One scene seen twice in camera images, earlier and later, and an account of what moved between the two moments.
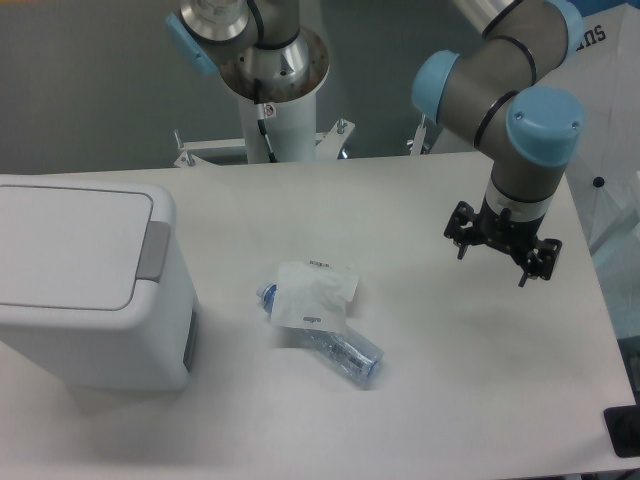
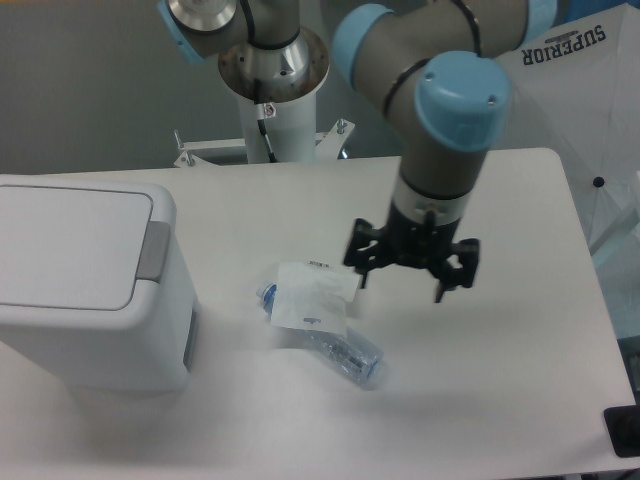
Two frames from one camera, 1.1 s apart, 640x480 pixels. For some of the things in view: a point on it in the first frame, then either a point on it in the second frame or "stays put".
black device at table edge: [623, 425] stays put
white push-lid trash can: [95, 287] stays put
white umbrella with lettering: [603, 71] stays put
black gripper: [511, 237] to [408, 241]
